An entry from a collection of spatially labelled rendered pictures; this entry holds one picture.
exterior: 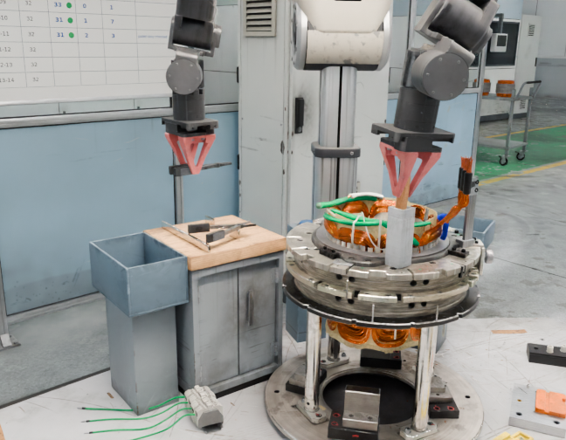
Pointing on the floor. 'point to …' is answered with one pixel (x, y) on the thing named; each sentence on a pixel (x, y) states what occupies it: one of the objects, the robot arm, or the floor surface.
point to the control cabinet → (526, 60)
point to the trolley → (511, 125)
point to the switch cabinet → (291, 120)
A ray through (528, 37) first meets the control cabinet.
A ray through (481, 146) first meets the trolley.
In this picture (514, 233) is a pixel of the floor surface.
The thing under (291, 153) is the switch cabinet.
